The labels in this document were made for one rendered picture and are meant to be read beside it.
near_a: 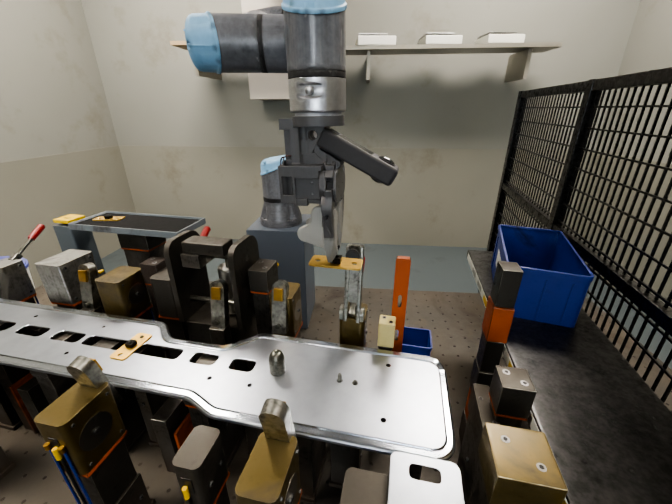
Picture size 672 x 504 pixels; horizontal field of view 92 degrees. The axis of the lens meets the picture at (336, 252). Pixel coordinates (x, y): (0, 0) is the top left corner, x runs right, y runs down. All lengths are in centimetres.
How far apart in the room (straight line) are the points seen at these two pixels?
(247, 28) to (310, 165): 21
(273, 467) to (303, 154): 42
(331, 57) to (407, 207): 340
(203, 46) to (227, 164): 344
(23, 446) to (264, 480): 83
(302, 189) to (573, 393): 57
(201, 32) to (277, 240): 72
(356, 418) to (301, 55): 54
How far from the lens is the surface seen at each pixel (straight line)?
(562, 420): 68
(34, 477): 115
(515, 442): 57
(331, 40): 45
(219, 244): 81
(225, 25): 57
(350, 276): 70
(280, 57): 55
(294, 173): 46
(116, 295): 100
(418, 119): 367
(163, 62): 422
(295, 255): 114
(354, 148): 44
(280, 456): 53
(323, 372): 69
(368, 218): 380
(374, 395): 65
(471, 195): 390
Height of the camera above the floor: 148
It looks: 24 degrees down
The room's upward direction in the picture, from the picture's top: straight up
